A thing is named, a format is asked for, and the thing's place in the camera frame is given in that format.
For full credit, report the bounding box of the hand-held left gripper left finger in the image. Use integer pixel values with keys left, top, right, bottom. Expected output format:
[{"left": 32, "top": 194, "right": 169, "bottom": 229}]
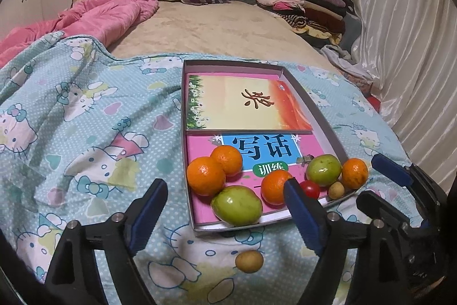
[{"left": 45, "top": 178, "right": 168, "bottom": 305}]

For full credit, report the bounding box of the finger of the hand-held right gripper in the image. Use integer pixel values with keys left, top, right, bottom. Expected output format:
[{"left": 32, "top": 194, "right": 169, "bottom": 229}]
[
  {"left": 371, "top": 154, "right": 447, "bottom": 209},
  {"left": 356, "top": 191, "right": 424, "bottom": 232}
]

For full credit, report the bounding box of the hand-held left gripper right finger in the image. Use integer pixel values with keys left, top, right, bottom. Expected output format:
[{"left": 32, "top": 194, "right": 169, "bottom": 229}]
[{"left": 283, "top": 179, "right": 424, "bottom": 305}]

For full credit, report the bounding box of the red cherry tomato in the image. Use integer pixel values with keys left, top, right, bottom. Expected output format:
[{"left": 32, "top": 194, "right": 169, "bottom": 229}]
[{"left": 299, "top": 180, "right": 321, "bottom": 200}]

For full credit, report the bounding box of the orange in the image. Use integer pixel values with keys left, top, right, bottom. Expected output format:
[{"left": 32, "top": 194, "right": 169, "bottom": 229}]
[
  {"left": 210, "top": 145, "right": 244, "bottom": 177},
  {"left": 260, "top": 170, "right": 295, "bottom": 206},
  {"left": 342, "top": 158, "right": 369, "bottom": 190},
  {"left": 186, "top": 156, "right": 227, "bottom": 197}
]

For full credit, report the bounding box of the small yellow longan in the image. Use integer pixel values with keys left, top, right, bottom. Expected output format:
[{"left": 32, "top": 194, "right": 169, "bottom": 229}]
[{"left": 328, "top": 182, "right": 346, "bottom": 200}]

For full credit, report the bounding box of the green jujube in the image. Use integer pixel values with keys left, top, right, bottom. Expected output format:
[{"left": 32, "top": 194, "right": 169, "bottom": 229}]
[
  {"left": 306, "top": 154, "right": 342, "bottom": 188},
  {"left": 211, "top": 185, "right": 264, "bottom": 224}
]

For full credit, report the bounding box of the brown longan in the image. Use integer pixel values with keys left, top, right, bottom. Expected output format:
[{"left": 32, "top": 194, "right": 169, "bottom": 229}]
[{"left": 235, "top": 250, "right": 265, "bottom": 274}]

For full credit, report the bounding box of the grey cardboard box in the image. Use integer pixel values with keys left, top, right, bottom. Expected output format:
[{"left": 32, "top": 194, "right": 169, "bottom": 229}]
[{"left": 181, "top": 59, "right": 361, "bottom": 238}]

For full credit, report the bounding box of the red item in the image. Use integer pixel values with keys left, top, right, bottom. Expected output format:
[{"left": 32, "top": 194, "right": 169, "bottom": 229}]
[{"left": 366, "top": 94, "right": 382, "bottom": 113}]

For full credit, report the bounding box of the pink book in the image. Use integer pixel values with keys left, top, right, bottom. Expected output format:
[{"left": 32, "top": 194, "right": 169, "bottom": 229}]
[{"left": 186, "top": 131, "right": 329, "bottom": 225}]

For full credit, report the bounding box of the blue cartoon printed blanket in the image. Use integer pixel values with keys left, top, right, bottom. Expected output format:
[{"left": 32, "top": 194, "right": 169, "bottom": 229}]
[{"left": 0, "top": 31, "right": 425, "bottom": 305}]

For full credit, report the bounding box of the white curtain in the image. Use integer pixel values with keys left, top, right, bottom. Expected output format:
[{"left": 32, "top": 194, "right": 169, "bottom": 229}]
[{"left": 352, "top": 0, "right": 457, "bottom": 191}]

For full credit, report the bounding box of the white crumpled cloth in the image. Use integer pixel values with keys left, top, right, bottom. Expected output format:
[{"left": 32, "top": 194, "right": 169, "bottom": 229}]
[{"left": 319, "top": 45, "right": 374, "bottom": 84}]

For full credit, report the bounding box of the orange and yellow book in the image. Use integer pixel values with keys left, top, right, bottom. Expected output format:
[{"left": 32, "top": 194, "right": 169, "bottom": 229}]
[{"left": 186, "top": 73, "right": 314, "bottom": 134}]

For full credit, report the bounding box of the pile of folded clothes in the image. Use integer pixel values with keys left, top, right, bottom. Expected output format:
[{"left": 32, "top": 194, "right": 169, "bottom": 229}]
[{"left": 254, "top": 0, "right": 363, "bottom": 48}]

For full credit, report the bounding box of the beige bed sheet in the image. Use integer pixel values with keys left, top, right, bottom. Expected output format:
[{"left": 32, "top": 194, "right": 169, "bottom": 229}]
[{"left": 107, "top": 0, "right": 334, "bottom": 64}]

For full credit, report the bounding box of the pink quilt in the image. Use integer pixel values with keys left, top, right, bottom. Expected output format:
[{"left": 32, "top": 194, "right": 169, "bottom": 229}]
[{"left": 0, "top": 0, "right": 159, "bottom": 68}]

